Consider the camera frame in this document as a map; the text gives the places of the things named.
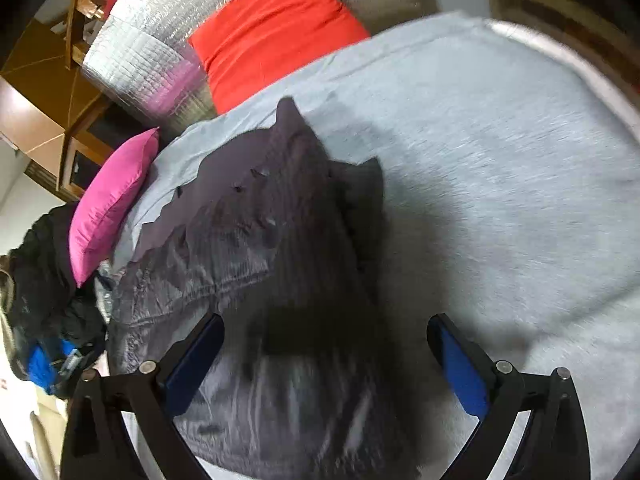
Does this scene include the wooden cabinet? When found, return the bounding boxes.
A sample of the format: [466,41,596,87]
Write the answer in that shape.
[0,17,131,203]

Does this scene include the silver foil insulation mat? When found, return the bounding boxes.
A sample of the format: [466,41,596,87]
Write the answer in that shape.
[81,0,416,136]

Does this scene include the beige fleece garment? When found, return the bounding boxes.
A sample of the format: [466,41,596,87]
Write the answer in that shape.
[0,255,16,356]

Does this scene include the red pillow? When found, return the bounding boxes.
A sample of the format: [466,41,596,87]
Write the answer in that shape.
[189,0,372,115]

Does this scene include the blue jacket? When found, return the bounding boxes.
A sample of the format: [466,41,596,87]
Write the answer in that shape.
[27,337,76,396]

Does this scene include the dark quilted zip jacket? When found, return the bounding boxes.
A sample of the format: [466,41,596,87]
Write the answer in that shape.
[107,97,421,480]

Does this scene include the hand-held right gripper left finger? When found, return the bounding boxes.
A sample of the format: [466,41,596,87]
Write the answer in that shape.
[60,313,225,480]

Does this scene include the clear plastic bag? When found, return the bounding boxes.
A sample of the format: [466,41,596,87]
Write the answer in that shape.
[95,260,121,321]

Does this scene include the black puffer coat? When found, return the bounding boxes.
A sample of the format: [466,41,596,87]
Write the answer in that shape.
[7,205,108,401]

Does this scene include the white mattress pad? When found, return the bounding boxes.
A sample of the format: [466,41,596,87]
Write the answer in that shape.
[492,17,640,126]

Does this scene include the grey bed blanket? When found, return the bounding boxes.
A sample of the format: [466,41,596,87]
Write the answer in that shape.
[107,12,640,480]

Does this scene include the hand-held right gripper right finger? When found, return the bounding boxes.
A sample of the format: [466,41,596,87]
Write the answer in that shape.
[427,313,592,480]

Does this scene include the pink pillow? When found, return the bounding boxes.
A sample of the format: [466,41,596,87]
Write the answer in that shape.
[69,127,161,288]

